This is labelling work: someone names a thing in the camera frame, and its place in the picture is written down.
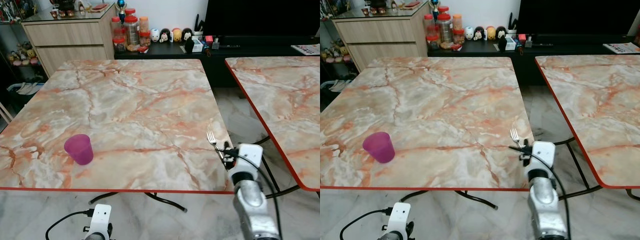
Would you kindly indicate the silver metal fork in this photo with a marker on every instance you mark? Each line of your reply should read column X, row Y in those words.
column 213, row 140
column 515, row 136

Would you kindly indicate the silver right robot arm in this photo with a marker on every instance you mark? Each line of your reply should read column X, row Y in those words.
column 253, row 206
column 546, row 205

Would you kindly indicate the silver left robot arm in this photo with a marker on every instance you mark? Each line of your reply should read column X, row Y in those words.
column 95, row 237
column 395, row 236

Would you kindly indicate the black metal table legs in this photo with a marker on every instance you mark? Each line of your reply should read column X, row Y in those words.
column 476, row 198
column 270, row 171
column 580, row 166
column 165, row 200

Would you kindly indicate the black television console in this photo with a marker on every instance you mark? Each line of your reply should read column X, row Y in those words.
column 225, row 60
column 530, row 62

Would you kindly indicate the small red box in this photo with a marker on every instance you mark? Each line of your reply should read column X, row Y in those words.
column 209, row 39
column 521, row 37

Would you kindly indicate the black round plush figurine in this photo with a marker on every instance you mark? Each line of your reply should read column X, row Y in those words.
column 187, row 34
column 501, row 32

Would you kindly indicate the yellow round plush figurine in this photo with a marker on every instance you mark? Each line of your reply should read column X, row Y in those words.
column 176, row 34
column 490, row 33

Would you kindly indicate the black-eared pink plush figurine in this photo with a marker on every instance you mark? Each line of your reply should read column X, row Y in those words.
column 479, row 33
column 165, row 35

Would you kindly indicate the white round plush figurine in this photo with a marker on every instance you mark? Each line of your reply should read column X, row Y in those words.
column 468, row 33
column 155, row 35

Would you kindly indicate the small red-lidded plastic jar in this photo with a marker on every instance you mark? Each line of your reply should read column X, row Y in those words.
column 145, row 39
column 458, row 36

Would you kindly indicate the printed magazine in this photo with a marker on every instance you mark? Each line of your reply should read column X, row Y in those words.
column 623, row 48
column 306, row 49

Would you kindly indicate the black flat television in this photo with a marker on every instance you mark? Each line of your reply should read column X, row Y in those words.
column 575, row 17
column 260, row 18

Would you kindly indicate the purple plastic cup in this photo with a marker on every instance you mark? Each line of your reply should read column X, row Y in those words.
column 79, row 149
column 379, row 147

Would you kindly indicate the tall orange snack jar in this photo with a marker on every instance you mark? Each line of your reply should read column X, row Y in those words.
column 457, row 22
column 144, row 25

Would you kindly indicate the large red-lidded snack jar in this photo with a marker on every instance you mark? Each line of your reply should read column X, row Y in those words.
column 131, row 31
column 444, row 29

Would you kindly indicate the glass shelf with plush toys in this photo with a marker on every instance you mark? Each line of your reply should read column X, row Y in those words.
column 21, row 55
column 334, row 52

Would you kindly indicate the slim red-lidded plastic jar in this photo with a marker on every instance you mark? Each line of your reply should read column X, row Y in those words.
column 428, row 25
column 116, row 27

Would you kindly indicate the blue gold trophy figure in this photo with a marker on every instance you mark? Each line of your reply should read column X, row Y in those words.
column 120, row 9
column 435, row 7

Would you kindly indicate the light wooden drawer cabinet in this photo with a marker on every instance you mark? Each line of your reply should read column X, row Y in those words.
column 381, row 41
column 70, row 44

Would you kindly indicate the flat red box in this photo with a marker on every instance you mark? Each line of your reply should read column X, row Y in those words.
column 412, row 4
column 100, row 7

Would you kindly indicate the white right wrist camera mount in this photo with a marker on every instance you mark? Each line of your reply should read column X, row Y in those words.
column 249, row 155
column 543, row 154

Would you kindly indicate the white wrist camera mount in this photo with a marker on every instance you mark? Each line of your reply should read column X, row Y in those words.
column 543, row 154
column 102, row 217
column 249, row 155
column 400, row 215

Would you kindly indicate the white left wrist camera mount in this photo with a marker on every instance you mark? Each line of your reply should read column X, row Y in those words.
column 102, row 217
column 400, row 215

